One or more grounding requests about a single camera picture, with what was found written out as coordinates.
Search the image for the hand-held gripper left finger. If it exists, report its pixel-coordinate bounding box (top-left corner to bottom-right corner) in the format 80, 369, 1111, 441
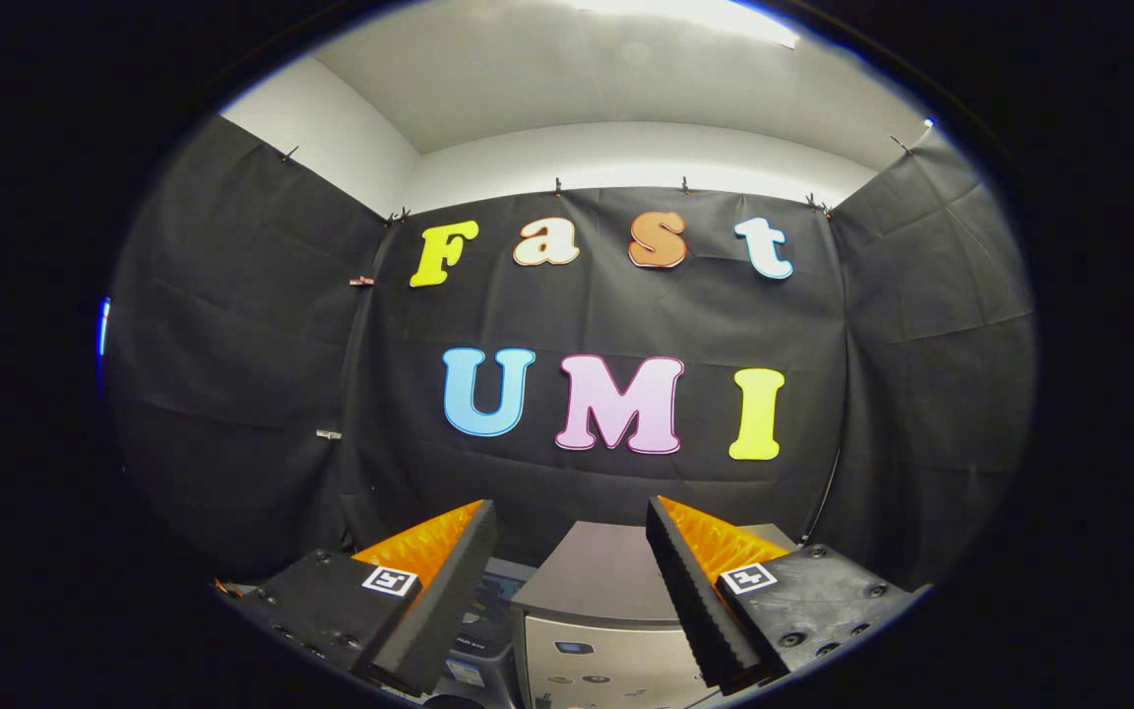
222, 499, 499, 696

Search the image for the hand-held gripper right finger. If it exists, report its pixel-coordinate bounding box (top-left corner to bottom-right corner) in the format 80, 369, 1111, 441
646, 495, 925, 693

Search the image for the small grey washing machine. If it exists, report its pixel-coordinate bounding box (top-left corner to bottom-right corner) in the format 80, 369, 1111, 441
426, 556, 540, 709

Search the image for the grey appliance cabinet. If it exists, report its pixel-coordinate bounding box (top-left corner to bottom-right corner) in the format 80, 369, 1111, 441
511, 520, 804, 709

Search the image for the black backdrop cloth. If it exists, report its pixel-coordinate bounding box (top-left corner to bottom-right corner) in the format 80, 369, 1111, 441
104, 113, 1036, 592

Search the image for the row of black cloth clips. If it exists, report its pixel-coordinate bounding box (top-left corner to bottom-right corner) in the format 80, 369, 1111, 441
280, 135, 914, 226

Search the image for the thin grey cable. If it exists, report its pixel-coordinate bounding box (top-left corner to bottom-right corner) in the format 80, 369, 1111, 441
801, 448, 842, 546

